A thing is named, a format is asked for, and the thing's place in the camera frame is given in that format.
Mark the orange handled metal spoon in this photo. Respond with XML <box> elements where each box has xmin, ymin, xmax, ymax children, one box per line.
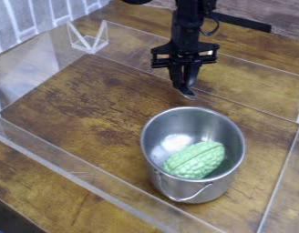
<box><xmin>179</xmin><ymin>86</ymin><xmax>197</xmax><ymax>100</ymax></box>

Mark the green bitter gourd toy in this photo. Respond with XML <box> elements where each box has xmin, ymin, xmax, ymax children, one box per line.
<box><xmin>161</xmin><ymin>141</ymin><xmax>224</xmax><ymax>179</ymax></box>

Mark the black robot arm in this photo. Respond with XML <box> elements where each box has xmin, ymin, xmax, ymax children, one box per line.
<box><xmin>151</xmin><ymin>0</ymin><xmax>219</xmax><ymax>92</ymax></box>

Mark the black cable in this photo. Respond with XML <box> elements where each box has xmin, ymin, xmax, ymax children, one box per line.
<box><xmin>121</xmin><ymin>0</ymin><xmax>222</xmax><ymax>37</ymax></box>

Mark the clear acrylic corner bracket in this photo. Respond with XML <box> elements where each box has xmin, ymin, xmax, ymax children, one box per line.
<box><xmin>66</xmin><ymin>21</ymin><xmax>108</xmax><ymax>54</ymax></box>

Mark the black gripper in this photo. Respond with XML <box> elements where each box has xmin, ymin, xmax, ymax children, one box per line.
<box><xmin>151</xmin><ymin>20</ymin><xmax>219</xmax><ymax>88</ymax></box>

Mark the black wall strip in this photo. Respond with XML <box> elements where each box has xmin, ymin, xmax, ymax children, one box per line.
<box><xmin>211</xmin><ymin>12</ymin><xmax>271</xmax><ymax>33</ymax></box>

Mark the stainless steel pot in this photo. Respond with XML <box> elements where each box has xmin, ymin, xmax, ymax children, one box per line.
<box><xmin>140</xmin><ymin>106</ymin><xmax>246</xmax><ymax>204</ymax></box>

